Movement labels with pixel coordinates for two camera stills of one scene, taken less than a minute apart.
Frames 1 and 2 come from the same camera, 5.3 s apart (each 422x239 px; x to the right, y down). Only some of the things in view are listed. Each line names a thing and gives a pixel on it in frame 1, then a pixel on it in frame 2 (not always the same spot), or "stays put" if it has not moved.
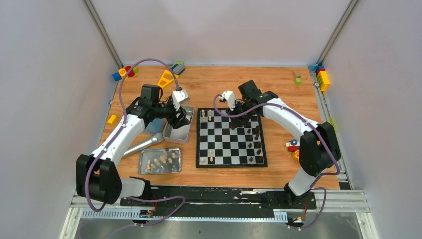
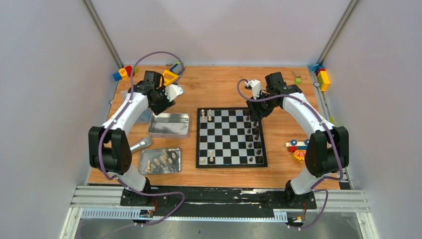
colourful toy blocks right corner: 322,75 stays put
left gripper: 179,116 -> 158,107
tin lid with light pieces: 164,160 stays put
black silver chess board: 218,146 stays put
